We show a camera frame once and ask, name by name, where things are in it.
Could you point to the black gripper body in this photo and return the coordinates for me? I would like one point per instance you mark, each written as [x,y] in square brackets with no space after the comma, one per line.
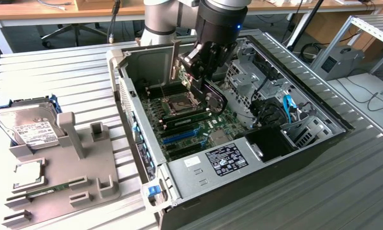
[219,26]

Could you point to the black graphics card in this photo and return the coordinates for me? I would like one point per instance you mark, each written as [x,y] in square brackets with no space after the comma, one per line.
[215,101]

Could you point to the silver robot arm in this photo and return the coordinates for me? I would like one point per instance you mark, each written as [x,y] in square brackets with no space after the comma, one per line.
[162,21]

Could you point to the silver drive cage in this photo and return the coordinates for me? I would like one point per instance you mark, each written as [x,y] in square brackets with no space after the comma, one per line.
[244,81]

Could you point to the thin locking lever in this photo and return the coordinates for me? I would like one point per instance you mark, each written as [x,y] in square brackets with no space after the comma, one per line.
[162,92]

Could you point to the CPU socket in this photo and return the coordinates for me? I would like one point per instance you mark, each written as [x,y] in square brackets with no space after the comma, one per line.
[176,105]

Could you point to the long wooden desk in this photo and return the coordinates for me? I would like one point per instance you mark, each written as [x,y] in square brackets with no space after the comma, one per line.
[274,7]

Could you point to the installed RAM stick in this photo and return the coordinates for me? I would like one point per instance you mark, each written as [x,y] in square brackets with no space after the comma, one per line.
[184,121]

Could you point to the green motherboard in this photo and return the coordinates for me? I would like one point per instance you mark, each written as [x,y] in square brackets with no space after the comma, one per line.
[223,122]

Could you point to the black tripod pole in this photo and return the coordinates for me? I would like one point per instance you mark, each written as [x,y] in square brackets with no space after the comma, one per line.
[307,20]

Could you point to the blue expansion slot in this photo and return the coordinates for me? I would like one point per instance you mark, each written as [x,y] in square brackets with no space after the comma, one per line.
[178,137]

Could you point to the silver chipset heatsink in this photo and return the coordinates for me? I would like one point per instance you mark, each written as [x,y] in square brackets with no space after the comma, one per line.
[219,138]

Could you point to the black expansion slot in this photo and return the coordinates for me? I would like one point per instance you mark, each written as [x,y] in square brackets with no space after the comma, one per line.
[187,153]
[182,146]

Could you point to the grey control box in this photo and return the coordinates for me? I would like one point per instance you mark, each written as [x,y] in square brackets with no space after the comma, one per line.
[340,62]

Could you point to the office chair base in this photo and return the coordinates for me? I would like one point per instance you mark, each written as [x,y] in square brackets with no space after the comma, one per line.
[77,28]

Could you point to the cardboard box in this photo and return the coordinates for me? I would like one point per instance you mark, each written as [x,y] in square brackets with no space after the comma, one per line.
[91,4]

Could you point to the silver disk bay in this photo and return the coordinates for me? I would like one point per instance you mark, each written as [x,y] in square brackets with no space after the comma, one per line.
[306,134]

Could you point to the silver power supply unit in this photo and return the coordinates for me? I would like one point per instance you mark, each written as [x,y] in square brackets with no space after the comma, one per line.
[191,177]

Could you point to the blue case latch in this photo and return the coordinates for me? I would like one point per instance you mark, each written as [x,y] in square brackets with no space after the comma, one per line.
[152,191]

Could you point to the silver hard disk drive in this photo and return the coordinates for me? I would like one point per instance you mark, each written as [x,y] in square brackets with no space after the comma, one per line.
[27,124]

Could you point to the black open PC case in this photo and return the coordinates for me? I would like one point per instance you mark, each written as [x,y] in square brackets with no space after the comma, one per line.
[274,191]

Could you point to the grey parts rack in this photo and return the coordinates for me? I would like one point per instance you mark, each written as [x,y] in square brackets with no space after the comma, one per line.
[59,167]

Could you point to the silver CPU chip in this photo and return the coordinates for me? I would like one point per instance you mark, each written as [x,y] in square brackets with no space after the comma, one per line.
[26,176]

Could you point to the green loose RAM stick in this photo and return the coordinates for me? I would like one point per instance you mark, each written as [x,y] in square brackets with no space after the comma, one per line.
[43,191]

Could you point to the aluminium frame table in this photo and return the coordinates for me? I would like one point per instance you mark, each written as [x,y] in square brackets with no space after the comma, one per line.
[372,26]

